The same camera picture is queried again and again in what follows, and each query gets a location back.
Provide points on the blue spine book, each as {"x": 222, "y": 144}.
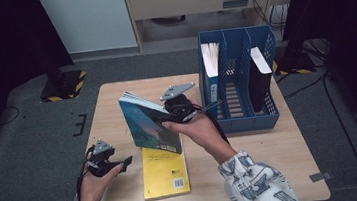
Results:
{"x": 210, "y": 60}

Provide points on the yellow book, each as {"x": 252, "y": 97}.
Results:
{"x": 164, "y": 175}

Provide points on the blue file rack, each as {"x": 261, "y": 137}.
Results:
{"x": 262, "y": 123}

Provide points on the person's right hand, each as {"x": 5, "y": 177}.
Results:
{"x": 199, "y": 130}

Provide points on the black book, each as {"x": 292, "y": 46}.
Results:
{"x": 259, "y": 88}

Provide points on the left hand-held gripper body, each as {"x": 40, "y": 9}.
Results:
{"x": 104, "y": 160}

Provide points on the striped black stand base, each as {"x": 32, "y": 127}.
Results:
{"x": 64, "y": 87}
{"x": 296, "y": 63}

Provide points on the blue cover book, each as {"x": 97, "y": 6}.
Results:
{"x": 145, "y": 127}

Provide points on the white cabinet panel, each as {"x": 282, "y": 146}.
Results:
{"x": 87, "y": 19}

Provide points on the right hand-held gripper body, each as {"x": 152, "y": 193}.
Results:
{"x": 179, "y": 108}

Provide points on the person's left hand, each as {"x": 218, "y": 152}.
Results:
{"x": 92, "y": 188}

